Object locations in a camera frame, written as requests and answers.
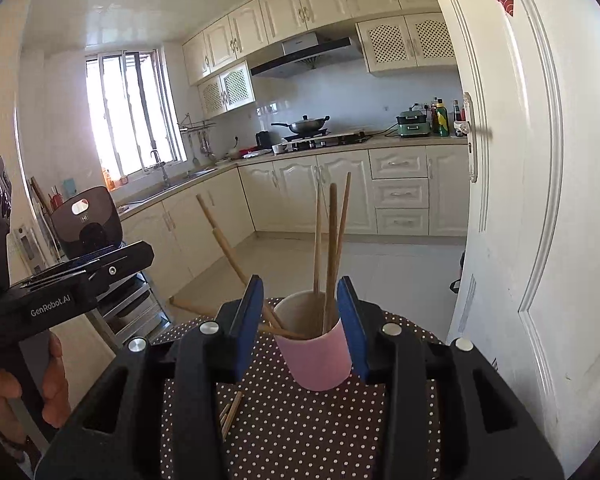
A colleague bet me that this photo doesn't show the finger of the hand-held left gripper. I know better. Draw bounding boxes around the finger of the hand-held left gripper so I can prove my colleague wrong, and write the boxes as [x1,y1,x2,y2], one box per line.
[60,250,131,267]
[75,241,155,295]

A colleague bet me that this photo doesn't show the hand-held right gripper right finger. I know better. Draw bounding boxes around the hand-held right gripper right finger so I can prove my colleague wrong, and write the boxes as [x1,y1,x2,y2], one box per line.
[336,275,565,480]

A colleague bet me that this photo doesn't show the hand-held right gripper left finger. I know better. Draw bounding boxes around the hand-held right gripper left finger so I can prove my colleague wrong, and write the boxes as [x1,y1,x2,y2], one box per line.
[35,274,266,480]

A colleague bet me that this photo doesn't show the pink cup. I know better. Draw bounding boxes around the pink cup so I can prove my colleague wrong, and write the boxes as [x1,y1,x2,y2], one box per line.
[272,291,353,392]

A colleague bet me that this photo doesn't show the single wooden chopstick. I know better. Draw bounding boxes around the single wooden chopstick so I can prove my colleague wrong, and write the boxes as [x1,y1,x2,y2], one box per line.
[332,172,352,296]
[196,194,286,331]

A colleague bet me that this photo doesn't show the person's left hand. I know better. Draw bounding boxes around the person's left hand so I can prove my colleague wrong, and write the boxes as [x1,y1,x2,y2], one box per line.
[0,332,72,441]

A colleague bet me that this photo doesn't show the metal rack cart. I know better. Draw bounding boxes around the metal rack cart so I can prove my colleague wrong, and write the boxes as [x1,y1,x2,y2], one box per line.
[87,272,173,353]

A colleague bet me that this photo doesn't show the black rounded appliance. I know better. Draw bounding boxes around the black rounded appliance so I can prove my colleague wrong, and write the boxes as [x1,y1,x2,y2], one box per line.
[50,185,125,261]

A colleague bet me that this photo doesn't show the metal kitchen faucet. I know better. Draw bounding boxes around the metal kitchen faucet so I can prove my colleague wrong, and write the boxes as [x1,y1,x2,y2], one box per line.
[150,149,171,188]

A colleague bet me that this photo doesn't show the brown polka dot tablecloth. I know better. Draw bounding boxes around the brown polka dot tablecloth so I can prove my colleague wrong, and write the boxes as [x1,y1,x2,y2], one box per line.
[157,310,446,480]

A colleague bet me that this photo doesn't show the steel sink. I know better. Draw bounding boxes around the steel sink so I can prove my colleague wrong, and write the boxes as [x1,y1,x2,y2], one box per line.
[170,167,218,183]

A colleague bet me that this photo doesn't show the cream base cabinets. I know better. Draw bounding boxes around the cream base cabinets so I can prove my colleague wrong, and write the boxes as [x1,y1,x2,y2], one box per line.
[115,142,470,296]

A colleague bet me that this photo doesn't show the kitchen window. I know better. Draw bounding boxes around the kitchen window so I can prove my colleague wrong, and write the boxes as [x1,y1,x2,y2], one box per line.
[85,49,187,181]

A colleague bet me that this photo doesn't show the gas stove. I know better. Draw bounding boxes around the gas stove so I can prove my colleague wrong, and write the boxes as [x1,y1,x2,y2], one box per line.
[280,131,373,151]

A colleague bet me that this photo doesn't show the black wok with lid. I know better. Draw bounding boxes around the black wok with lid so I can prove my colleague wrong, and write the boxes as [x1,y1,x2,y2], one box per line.
[271,115,331,136]

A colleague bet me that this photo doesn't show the green electric cooker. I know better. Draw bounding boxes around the green electric cooker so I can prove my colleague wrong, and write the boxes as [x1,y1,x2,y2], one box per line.
[396,107,430,138]

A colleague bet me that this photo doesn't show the small cream lattice cabinet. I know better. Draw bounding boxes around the small cream lattice cabinet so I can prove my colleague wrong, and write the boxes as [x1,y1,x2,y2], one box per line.
[197,60,257,120]

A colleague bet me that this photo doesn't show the cluster of condiment bottles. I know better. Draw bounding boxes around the cluster of condiment bottles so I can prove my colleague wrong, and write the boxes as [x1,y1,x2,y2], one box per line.
[430,96,466,138]

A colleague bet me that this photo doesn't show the range hood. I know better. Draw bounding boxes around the range hood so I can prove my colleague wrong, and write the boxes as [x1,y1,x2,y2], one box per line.
[250,31,363,78]

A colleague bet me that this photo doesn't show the wide cream lattice cabinet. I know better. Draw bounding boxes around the wide cream lattice cabinet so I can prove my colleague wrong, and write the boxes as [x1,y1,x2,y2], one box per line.
[356,12,456,77]

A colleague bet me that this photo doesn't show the wall utensil rack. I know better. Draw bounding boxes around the wall utensil rack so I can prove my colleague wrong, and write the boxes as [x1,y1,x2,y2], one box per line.
[177,112,217,166]

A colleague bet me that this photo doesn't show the metal door handle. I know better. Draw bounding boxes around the metal door handle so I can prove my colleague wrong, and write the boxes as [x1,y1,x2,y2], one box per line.
[460,91,493,183]

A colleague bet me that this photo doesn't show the white door with handle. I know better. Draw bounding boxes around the white door with handle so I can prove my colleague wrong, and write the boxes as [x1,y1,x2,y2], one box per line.
[420,0,600,480]

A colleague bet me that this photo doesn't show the cream upper wall cabinets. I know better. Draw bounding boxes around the cream upper wall cabinets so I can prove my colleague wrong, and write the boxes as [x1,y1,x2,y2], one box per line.
[182,0,443,86]

